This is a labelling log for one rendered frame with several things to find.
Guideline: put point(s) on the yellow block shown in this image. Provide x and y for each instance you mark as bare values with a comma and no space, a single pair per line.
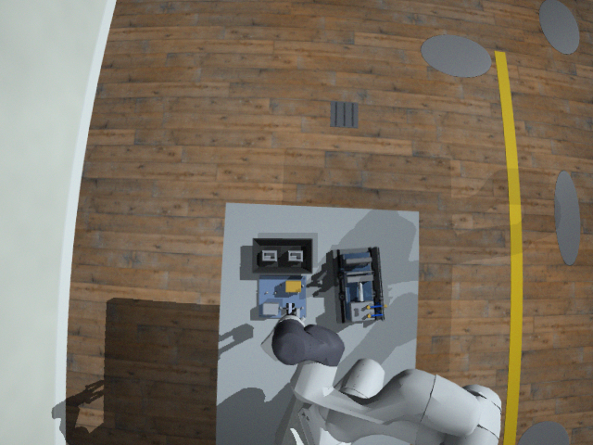
293,286

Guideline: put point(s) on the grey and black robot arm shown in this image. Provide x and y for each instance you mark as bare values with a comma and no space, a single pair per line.
405,398

